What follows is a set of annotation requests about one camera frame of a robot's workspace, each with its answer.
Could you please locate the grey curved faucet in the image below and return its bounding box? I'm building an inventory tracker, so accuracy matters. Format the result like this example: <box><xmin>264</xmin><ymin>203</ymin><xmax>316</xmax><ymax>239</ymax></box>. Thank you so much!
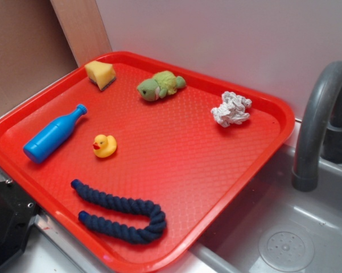
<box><xmin>292</xmin><ymin>61</ymin><xmax>342</xmax><ymax>192</ymax></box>

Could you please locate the blue plastic bottle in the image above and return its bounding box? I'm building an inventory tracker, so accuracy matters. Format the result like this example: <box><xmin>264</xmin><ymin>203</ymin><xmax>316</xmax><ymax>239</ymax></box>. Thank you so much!
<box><xmin>23</xmin><ymin>104</ymin><xmax>87</xmax><ymax>164</ymax></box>

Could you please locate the crumpled white paper ball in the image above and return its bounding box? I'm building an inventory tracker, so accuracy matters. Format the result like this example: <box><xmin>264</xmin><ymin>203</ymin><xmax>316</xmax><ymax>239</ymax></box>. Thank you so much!
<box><xmin>211</xmin><ymin>91</ymin><xmax>252</xmax><ymax>127</ymax></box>

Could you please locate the dark blue twisted rope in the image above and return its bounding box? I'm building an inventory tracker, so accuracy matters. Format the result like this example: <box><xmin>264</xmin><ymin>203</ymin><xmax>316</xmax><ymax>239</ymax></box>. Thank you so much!
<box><xmin>71</xmin><ymin>179</ymin><xmax>167</xmax><ymax>245</ymax></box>

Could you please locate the grey plastic sink basin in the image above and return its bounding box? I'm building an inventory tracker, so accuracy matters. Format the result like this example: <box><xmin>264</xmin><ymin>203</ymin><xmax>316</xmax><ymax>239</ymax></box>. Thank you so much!
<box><xmin>189</xmin><ymin>119</ymin><xmax>342</xmax><ymax>273</ymax></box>

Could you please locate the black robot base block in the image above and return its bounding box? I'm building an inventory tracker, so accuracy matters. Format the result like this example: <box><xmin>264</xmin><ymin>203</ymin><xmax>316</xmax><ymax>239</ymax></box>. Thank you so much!
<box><xmin>0</xmin><ymin>179</ymin><xmax>38</xmax><ymax>270</ymax></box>

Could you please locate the wooden board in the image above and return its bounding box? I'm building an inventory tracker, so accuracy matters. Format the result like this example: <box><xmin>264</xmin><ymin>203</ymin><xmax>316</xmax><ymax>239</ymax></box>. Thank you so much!
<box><xmin>51</xmin><ymin>0</ymin><xmax>112</xmax><ymax>66</ymax></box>

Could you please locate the green plush turtle toy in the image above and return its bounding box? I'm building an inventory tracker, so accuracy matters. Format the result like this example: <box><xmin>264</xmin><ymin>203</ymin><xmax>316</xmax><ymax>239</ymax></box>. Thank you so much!
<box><xmin>137</xmin><ymin>71</ymin><xmax>187</xmax><ymax>102</ymax></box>

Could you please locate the yellow sponge with dark pad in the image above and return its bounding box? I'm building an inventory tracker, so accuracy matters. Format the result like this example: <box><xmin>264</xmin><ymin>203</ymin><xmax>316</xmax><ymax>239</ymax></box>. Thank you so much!
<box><xmin>84</xmin><ymin>61</ymin><xmax>116</xmax><ymax>91</ymax></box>

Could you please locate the red plastic tray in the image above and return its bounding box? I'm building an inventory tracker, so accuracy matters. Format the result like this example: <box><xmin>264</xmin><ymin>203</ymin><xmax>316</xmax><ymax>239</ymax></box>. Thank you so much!
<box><xmin>0</xmin><ymin>52</ymin><xmax>295</xmax><ymax>272</ymax></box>

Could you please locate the yellow rubber duck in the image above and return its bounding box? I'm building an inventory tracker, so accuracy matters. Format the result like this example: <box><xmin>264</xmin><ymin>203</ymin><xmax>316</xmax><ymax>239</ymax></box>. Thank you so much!
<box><xmin>93</xmin><ymin>134</ymin><xmax>117</xmax><ymax>158</ymax></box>

